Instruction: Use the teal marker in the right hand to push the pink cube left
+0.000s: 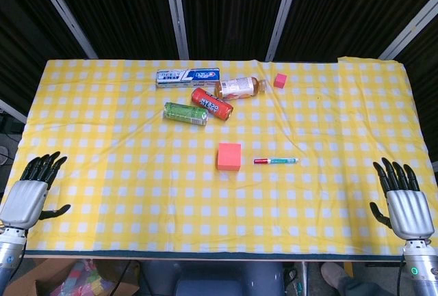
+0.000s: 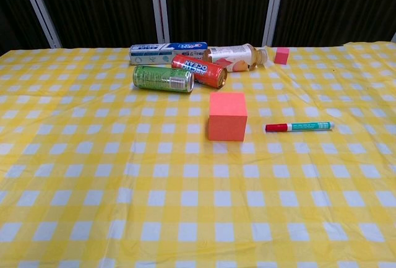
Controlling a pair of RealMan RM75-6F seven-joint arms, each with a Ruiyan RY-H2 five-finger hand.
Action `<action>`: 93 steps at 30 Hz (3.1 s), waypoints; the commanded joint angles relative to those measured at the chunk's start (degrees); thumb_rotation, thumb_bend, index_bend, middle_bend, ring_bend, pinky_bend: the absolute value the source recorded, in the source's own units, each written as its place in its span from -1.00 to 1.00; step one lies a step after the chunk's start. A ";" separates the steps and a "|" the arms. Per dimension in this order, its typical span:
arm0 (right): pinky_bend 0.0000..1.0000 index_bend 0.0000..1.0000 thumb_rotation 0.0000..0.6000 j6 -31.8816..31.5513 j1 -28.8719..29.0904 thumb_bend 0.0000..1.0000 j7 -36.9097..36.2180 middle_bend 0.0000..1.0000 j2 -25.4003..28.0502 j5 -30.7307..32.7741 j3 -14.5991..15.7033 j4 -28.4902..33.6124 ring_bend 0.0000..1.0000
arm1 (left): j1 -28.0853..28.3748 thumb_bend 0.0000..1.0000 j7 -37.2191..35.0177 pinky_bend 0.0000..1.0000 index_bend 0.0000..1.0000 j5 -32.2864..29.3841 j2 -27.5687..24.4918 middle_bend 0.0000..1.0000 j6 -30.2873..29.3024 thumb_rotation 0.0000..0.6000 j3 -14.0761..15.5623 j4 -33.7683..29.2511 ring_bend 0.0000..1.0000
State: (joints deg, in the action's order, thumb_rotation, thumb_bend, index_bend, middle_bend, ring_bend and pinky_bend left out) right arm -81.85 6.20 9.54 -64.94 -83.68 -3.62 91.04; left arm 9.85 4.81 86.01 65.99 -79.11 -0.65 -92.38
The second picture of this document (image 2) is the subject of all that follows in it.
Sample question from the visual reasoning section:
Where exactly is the red and teal marker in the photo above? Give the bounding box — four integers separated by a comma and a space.
265, 121, 335, 133

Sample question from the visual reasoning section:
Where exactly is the yellow white checkered tablecloth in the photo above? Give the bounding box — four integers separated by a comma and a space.
0, 41, 396, 268

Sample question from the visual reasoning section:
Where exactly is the large orange cube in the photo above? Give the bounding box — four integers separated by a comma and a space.
208, 92, 248, 142

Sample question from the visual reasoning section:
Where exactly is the red soda can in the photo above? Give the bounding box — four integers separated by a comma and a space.
170, 53, 228, 90

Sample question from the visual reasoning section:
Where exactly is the green drink can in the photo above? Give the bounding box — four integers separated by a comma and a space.
132, 65, 195, 94

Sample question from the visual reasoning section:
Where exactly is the amber tea plastic bottle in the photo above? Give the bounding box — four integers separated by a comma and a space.
202, 43, 269, 73

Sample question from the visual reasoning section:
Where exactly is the blue white toothpaste box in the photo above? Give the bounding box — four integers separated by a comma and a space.
129, 41, 209, 66

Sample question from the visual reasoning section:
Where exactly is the small pink cube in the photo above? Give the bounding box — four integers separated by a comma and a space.
273, 47, 290, 65

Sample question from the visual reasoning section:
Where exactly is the black pleated curtain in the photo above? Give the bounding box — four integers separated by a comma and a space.
0, 0, 396, 53

